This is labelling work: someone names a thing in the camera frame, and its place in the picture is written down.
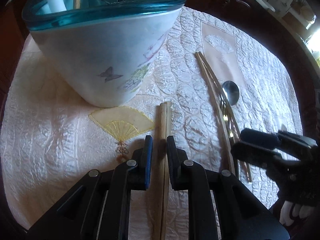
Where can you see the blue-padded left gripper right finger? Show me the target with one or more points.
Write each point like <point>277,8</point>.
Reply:
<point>176,158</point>

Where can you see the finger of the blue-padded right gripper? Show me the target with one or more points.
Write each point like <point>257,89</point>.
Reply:
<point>261,139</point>
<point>255,155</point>

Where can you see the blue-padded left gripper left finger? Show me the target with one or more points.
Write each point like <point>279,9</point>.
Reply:
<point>142,171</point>

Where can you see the operator hand in white glove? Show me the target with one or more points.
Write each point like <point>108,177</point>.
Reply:
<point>290,212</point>

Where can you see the stainless steel spoon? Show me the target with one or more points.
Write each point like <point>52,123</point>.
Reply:
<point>232,95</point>

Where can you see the white quilted tablecloth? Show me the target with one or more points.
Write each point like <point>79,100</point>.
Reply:
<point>50,137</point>

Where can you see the teal-rimmed floral utensil holder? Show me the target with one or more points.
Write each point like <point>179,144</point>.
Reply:
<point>105,48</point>

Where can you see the dark wooden base cabinets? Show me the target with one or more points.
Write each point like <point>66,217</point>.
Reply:
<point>247,15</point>

